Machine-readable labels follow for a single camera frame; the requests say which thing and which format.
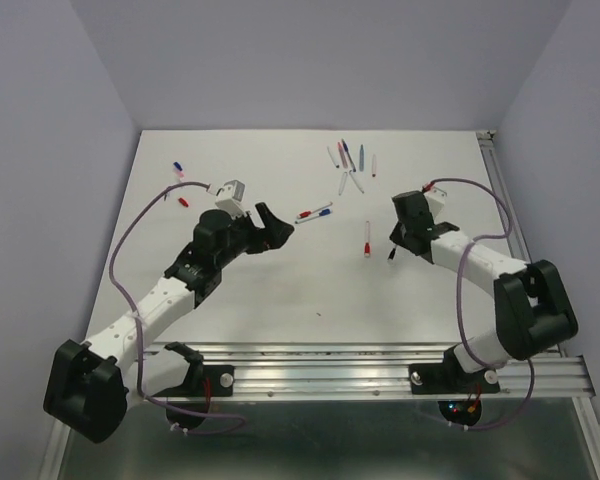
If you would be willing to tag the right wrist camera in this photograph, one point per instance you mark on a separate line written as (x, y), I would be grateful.
(436, 200)

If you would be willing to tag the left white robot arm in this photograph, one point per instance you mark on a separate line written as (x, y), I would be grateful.
(94, 383)

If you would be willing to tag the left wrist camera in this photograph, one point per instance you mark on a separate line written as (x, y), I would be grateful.
(229, 196)

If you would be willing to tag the aluminium rail frame front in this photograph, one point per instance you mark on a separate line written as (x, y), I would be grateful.
(346, 411)

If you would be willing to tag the light blue transparent pen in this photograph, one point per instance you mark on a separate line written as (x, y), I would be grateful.
(361, 158)

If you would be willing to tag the black cap marker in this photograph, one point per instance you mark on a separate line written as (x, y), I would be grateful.
(342, 183)
(356, 181)

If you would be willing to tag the blue ballpoint pen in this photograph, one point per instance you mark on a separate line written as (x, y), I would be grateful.
(347, 154)

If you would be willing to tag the pink transparent pen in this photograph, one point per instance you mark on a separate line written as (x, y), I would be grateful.
(343, 158)

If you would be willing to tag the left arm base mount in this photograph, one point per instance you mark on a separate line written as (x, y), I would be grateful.
(184, 386)

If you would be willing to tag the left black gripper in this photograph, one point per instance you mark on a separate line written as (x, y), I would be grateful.
(271, 236)

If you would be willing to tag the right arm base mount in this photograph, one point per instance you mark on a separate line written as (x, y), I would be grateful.
(460, 393)

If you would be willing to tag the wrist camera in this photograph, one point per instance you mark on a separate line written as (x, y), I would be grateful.
(229, 196)
(436, 200)

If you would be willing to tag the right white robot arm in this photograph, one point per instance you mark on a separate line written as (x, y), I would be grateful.
(532, 309)

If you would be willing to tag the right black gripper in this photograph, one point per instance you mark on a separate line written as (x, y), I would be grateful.
(395, 235)

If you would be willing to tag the aluminium rail right side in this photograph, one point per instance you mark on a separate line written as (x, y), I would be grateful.
(516, 240)

